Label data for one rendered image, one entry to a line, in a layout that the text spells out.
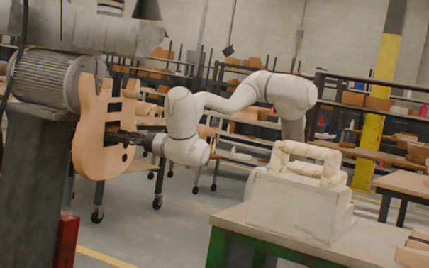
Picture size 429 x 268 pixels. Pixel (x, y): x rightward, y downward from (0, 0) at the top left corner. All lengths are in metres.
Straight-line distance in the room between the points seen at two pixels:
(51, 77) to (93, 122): 0.34
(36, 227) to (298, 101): 1.24
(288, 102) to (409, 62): 10.53
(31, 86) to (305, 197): 1.24
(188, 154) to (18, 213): 0.88
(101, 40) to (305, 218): 0.99
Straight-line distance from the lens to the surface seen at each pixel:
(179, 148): 1.78
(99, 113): 1.93
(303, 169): 1.74
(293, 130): 2.23
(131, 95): 2.03
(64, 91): 2.10
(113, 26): 1.94
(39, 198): 2.30
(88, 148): 1.92
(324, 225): 1.56
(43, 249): 2.43
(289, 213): 1.59
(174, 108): 1.70
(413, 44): 12.63
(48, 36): 2.24
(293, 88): 2.11
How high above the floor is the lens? 1.36
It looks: 6 degrees down
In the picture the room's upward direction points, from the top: 10 degrees clockwise
